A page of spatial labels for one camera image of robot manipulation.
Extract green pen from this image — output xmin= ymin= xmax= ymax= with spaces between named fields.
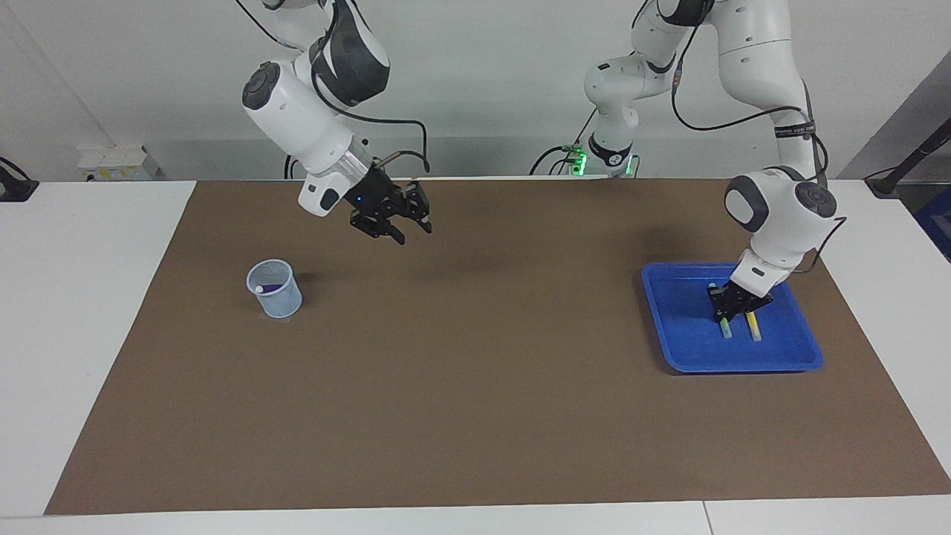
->
xmin=708 ymin=282 xmax=733 ymax=340

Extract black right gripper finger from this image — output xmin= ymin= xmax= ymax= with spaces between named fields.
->
xmin=397 ymin=181 xmax=433 ymax=233
xmin=351 ymin=217 xmax=407 ymax=246

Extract black stand pole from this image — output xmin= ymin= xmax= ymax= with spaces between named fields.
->
xmin=864 ymin=115 xmax=951 ymax=198

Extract black left base cables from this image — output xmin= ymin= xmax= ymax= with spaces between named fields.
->
xmin=529 ymin=108 xmax=597 ymax=178

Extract blue plastic tray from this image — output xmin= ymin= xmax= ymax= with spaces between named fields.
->
xmin=640 ymin=262 xmax=824 ymax=374

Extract white box with yellow label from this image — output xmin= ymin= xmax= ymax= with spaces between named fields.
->
xmin=77 ymin=145 xmax=160 ymax=183

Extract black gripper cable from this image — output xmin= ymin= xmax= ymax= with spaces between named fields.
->
xmin=630 ymin=0 xmax=848 ymax=276
xmin=236 ymin=0 xmax=432 ymax=175

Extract translucent plastic cup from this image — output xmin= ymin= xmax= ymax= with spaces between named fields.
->
xmin=246 ymin=259 xmax=303 ymax=319

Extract blue crate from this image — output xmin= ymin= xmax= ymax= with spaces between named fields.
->
xmin=914 ymin=186 xmax=951 ymax=262

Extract black clamp mount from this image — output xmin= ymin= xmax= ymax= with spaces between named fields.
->
xmin=0 ymin=156 xmax=39 ymax=203

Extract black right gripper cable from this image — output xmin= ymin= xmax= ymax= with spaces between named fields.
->
xmin=236 ymin=0 xmax=432 ymax=175

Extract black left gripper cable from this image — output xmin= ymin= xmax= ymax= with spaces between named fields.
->
xmin=630 ymin=0 xmax=848 ymax=276

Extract brown table mat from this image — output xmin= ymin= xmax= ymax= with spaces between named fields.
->
xmin=45 ymin=177 xmax=951 ymax=516

